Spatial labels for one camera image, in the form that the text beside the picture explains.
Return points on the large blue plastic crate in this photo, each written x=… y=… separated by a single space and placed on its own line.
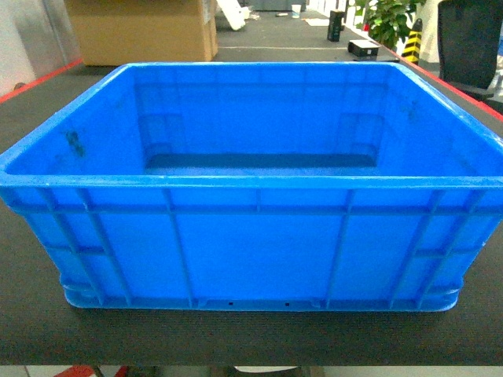
x=317 y=186

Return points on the flat black box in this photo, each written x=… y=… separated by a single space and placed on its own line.
x=363 y=48

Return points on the tall black box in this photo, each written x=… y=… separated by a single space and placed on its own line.
x=335 y=26

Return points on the large cardboard box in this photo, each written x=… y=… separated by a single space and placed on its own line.
x=113 y=33

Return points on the yellow black striped bollard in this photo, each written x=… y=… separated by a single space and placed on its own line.
x=411 y=50

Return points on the green potted plant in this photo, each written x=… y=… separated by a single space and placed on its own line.
x=389 y=21

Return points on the black office chair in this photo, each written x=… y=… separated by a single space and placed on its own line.
x=468 y=39

